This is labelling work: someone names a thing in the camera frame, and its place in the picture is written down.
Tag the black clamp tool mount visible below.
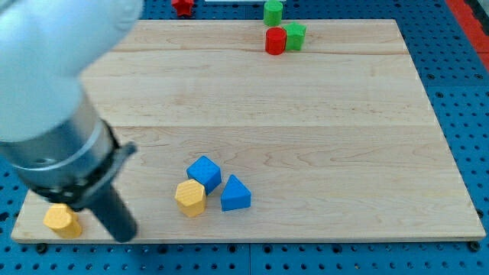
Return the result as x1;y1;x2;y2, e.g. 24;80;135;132
29;121;137;212

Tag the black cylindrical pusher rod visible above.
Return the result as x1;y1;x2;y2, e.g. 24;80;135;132
88;185;138;243

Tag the blue triangle block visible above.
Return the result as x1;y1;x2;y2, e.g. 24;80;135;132
221;174;251;212

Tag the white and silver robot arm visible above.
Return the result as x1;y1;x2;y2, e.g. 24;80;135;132
1;0;144;242

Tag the blue cube block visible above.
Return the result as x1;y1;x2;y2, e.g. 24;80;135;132
186;156;222;195

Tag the yellow hexagon block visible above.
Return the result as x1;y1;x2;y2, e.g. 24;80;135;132
174;180;207;218

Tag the wooden board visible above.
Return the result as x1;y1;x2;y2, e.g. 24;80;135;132
10;18;487;244

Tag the red star block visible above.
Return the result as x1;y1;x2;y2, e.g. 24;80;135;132
171;0;194;17

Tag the red cylinder block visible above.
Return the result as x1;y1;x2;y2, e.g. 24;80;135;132
265;27;287;55

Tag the green cylinder block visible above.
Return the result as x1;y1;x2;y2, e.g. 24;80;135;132
263;0;283;27

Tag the green star block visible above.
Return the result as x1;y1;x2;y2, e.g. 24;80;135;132
283;21;306;50

